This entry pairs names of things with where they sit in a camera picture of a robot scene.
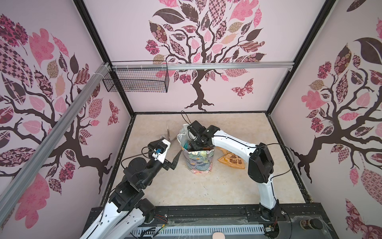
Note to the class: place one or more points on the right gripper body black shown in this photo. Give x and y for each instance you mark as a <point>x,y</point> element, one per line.
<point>196,145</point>

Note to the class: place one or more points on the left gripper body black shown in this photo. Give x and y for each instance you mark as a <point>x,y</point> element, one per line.
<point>166,165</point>

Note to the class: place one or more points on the colourful paper bag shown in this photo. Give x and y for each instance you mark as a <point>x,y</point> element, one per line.
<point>197,161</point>

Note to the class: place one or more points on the orange snack bag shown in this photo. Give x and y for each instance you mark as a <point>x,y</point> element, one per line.
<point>230,159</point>

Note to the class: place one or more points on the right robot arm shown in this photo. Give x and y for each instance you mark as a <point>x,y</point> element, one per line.
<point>258,157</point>

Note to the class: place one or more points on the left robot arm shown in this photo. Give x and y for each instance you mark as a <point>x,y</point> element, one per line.
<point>131,185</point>

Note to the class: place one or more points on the metal tongs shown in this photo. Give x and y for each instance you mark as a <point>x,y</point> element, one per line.
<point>172,130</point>

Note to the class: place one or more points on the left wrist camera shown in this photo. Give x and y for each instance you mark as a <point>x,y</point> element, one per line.
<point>157,150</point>

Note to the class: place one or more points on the white slotted cable duct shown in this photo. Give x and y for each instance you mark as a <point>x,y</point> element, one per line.
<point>194,231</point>

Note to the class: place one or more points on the back aluminium rail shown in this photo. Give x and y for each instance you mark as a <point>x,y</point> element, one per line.
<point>206,66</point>

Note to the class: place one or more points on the aluminium rail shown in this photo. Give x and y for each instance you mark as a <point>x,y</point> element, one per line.
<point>24,178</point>
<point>206,66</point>

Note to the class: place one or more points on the black wire basket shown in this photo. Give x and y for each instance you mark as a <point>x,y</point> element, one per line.
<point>138,76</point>

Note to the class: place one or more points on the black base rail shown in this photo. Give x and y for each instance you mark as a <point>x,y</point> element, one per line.
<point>285,212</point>

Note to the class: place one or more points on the left aluminium rail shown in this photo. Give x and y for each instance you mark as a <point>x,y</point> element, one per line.
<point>24,178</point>

